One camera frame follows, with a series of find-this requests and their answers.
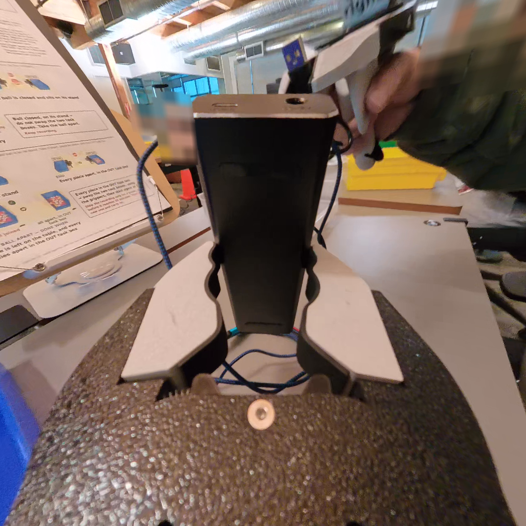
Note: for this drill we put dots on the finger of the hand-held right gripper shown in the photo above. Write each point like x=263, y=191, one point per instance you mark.
x=284, y=84
x=345, y=61

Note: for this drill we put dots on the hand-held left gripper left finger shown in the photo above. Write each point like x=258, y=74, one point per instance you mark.
x=172, y=324

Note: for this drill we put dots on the white stand base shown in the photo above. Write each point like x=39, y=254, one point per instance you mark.
x=135, y=263

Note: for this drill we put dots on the instruction sheet board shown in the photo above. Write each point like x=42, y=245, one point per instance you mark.
x=49, y=123

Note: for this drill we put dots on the wooden post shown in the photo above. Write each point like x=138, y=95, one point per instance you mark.
x=115, y=82

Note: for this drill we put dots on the person's right hand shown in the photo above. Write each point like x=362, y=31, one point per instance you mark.
x=394, y=90

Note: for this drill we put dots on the black office chair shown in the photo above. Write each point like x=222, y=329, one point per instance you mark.
x=505, y=287

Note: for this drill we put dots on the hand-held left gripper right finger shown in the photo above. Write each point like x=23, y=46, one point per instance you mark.
x=353, y=328

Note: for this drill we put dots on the black USB hub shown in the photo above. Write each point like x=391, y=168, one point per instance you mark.
x=263, y=205

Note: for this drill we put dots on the silver ventilation duct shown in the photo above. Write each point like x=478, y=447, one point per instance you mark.
x=254, y=28

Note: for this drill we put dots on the blue plastic bin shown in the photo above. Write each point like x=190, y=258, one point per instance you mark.
x=14, y=431

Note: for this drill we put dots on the person's right forearm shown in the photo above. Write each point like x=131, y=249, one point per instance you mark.
x=472, y=123

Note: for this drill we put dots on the yellow plastic bin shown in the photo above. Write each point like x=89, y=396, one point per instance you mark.
x=394, y=172

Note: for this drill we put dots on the orange traffic cone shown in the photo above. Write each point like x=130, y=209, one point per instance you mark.
x=187, y=185

